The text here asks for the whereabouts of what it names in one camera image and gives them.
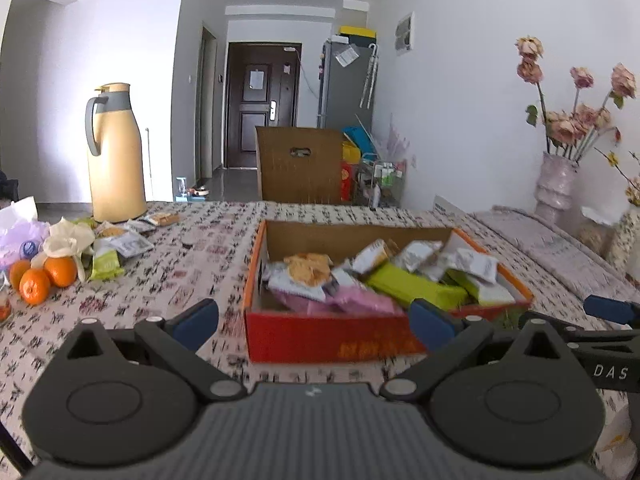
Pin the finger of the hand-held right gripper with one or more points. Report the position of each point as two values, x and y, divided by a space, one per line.
612 308
605 336

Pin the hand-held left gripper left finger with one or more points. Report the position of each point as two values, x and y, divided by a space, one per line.
192 322

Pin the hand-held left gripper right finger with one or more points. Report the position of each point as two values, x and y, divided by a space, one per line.
432 325

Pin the pile of assorted snack packets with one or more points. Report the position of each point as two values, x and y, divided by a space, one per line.
400 280
125 245

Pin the orange cardboard box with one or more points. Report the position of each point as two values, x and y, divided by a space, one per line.
325 335

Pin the printed tablecloth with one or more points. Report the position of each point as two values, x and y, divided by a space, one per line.
190 270

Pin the patterned beige vase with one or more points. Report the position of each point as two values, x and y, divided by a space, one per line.
627 242

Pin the beige woven basket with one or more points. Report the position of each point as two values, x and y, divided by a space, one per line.
597 232

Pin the folded grey patterned cloth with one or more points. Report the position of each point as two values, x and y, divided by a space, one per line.
550 250

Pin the yellow flower branch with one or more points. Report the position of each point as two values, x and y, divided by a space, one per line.
634 192

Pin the pink ribbed vase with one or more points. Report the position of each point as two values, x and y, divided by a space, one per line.
555 187

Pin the orange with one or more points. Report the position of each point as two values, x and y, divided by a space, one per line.
61 271
36 286
17 271

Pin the metal storage cart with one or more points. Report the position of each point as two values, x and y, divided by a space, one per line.
385 182

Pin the red gift box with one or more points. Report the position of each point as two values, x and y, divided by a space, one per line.
349 182

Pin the yellow thermos jug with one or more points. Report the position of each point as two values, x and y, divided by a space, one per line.
117 170

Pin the wooden chair back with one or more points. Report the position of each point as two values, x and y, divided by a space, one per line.
300 175

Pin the dried pink roses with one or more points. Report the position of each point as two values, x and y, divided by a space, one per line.
565 127

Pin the clear wrapped bouquet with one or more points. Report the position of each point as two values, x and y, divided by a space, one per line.
395 140

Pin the yellow bag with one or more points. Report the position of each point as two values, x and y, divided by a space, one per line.
351 152

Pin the purple plastic bag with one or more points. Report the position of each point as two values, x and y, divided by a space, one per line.
20 235

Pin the blue folder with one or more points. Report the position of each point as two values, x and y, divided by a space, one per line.
357 137

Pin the white tissue paper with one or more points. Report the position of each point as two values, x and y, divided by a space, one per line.
20 210

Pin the dark brown entrance door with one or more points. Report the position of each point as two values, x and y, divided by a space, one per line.
255 120

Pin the grey side door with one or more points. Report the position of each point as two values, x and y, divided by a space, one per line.
207 110

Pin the black bag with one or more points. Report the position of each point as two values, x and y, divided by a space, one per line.
7 187

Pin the grey refrigerator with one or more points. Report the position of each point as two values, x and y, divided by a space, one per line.
345 95

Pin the paper sheet on refrigerator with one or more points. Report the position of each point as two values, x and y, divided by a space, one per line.
347 56

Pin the yellow box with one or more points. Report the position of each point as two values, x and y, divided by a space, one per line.
357 32

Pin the white cardboard box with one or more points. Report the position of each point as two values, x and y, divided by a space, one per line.
356 14

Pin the white wall panel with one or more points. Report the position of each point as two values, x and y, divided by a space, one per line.
404 34

